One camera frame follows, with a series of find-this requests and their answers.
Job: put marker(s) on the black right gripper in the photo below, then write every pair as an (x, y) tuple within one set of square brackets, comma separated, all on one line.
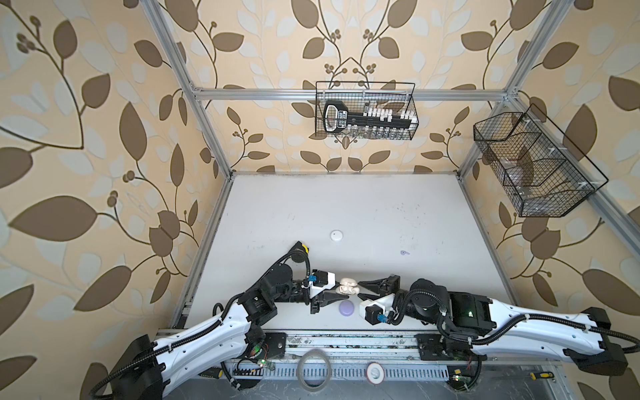
[(384, 286)]

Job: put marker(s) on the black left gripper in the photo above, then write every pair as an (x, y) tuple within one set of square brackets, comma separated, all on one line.
[(330, 299)]

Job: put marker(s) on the white earbud charging case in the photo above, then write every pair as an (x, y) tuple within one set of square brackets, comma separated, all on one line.
[(336, 235)]

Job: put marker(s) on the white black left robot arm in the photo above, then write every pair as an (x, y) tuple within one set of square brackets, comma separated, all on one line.
[(154, 368)]

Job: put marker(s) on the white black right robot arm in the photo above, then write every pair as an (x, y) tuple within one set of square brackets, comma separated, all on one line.
[(469, 324)]

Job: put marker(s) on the purple round disc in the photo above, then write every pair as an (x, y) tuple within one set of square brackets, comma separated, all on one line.
[(346, 308)]

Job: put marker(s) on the black yellow tape measure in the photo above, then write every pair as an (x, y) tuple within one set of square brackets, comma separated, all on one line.
[(299, 252)]

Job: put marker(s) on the grey tape roll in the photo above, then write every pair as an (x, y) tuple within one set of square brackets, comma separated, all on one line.
[(314, 371)]

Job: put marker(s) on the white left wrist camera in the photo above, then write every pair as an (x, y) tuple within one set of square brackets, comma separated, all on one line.
[(320, 281)]

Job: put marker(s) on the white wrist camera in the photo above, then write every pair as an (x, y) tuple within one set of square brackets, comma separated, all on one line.
[(375, 311), (320, 281)]

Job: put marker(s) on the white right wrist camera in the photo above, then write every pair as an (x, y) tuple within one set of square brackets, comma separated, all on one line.
[(375, 311)]

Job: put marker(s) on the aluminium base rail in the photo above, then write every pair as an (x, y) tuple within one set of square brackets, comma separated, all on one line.
[(405, 356)]

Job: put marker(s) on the black socket set rail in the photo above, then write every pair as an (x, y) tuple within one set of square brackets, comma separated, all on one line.
[(337, 117)]

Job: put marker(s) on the wire basket with socket set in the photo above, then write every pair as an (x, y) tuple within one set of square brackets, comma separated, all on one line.
[(392, 94)]

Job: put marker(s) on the yellow handled screwdriver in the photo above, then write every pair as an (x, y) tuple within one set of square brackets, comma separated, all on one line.
[(533, 376)]

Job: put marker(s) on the empty black wire basket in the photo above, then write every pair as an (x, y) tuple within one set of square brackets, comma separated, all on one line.
[(544, 172)]

